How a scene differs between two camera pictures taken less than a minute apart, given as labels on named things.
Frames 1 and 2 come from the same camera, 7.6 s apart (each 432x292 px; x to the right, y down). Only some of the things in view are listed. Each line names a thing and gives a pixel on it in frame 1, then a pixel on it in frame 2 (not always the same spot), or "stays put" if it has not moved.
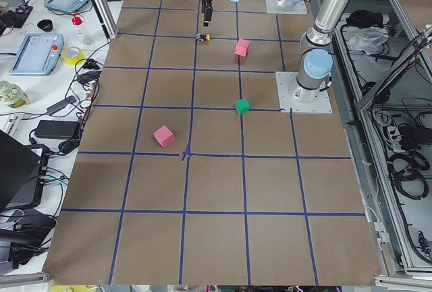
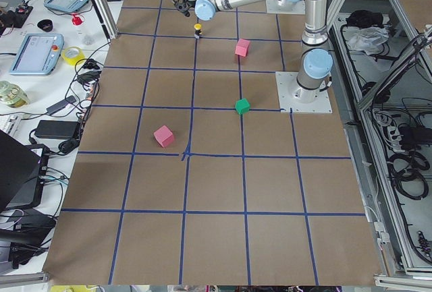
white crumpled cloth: [368, 39] stays put
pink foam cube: [164, 136] stays put
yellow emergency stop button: [204, 37] → [198, 32]
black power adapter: [56, 129] stays put
